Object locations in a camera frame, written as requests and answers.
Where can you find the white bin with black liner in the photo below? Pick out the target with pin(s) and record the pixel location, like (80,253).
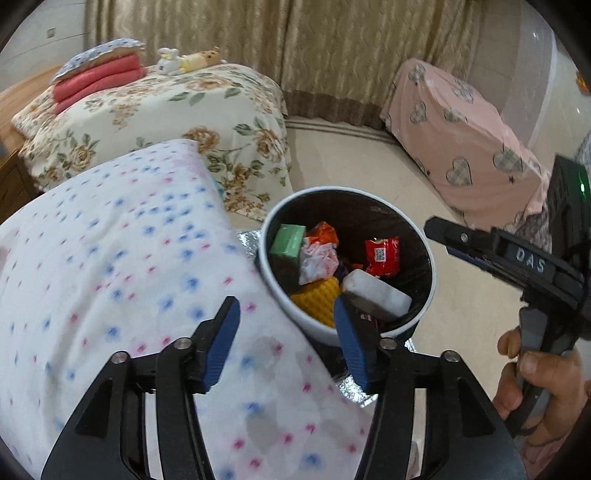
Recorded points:
(415,230)

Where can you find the wooden nightstand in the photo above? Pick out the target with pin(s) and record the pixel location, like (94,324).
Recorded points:
(14,184)

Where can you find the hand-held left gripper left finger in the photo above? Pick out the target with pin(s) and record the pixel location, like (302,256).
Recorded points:
(221,344)

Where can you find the blue patterned cushion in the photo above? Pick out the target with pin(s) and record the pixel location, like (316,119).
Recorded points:
(106,48)

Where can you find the white dotted blanket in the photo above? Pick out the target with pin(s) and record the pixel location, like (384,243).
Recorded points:
(115,277)

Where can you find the orange snack wrapper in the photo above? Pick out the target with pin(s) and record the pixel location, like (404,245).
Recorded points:
(323,233)

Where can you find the red white paper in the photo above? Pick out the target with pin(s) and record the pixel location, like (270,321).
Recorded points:
(316,263)

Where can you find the yellow plush toy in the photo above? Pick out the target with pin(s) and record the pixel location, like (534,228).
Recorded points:
(201,60)

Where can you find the beige patterned curtain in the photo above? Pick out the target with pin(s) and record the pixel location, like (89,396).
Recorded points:
(277,46)

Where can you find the white foam block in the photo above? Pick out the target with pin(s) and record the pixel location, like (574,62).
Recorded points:
(376,293)

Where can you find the white bunny plush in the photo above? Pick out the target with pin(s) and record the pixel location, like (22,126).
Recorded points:
(170,62)

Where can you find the bed with floral sheet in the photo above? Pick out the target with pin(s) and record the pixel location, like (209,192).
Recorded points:
(161,110)

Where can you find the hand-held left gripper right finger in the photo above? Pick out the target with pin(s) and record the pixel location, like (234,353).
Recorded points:
(353,344)

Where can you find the red folded blanket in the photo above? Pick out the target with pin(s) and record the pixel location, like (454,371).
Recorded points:
(97,78)

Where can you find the yellow ribbed plastic toy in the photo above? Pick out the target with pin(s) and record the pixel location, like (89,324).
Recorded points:
(318,300)

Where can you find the red snack packet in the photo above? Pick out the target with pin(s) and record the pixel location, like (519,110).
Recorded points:
(382,256)

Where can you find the pink heart print cloth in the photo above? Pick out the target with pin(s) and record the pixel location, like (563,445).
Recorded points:
(461,138)

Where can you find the floral pillow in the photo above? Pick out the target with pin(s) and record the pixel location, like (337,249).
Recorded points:
(32,115)

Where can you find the wooden headboard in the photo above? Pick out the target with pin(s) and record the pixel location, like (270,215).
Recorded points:
(23,92)

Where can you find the person's right hand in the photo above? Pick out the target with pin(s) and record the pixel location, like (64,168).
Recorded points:
(549,369)

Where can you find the green box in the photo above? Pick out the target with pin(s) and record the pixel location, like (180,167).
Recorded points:
(288,241)

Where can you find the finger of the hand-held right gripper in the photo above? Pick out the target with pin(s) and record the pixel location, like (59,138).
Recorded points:
(475,264)
(457,235)

